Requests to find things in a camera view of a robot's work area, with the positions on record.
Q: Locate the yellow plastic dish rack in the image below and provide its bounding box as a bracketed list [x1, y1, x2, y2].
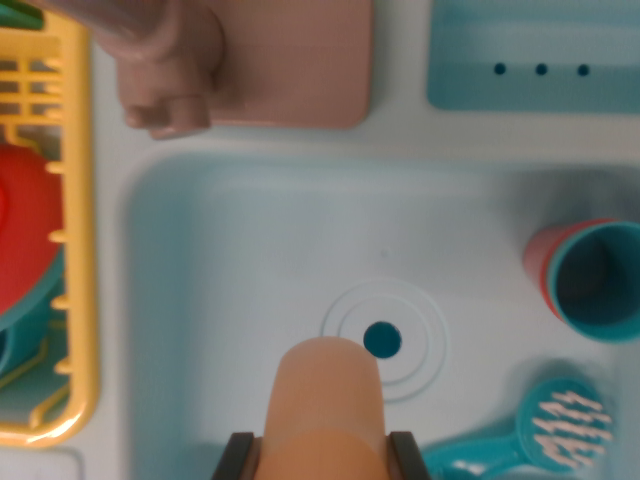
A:
[0, 14, 100, 448]

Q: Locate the teal toy tumbler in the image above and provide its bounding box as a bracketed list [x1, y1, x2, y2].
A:
[545, 222, 640, 344]

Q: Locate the teal soap tray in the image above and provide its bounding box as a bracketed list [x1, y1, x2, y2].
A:
[427, 0, 640, 112]

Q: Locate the teal dish brush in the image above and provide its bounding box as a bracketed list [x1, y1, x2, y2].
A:
[422, 378, 615, 480]

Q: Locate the grey faucet base plate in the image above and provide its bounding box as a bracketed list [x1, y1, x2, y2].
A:
[199, 0, 374, 130]

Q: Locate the grey toy faucet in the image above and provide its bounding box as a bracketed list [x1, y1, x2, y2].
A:
[44, 0, 226, 140]

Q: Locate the green toy fork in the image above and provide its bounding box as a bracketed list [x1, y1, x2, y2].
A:
[9, 7, 46, 30]

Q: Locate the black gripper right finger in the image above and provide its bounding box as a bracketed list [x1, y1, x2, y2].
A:
[384, 431, 434, 480]

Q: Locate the cream detergent bottle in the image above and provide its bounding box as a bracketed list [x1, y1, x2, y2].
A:
[257, 337, 389, 480]

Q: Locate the red toy plate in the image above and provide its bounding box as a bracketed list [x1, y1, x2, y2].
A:
[0, 144, 65, 316]

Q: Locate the light blue toy sink unit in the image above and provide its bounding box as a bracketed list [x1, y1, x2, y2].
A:
[0, 0, 640, 480]

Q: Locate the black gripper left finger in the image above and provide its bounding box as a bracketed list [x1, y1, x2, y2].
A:
[212, 432, 262, 480]

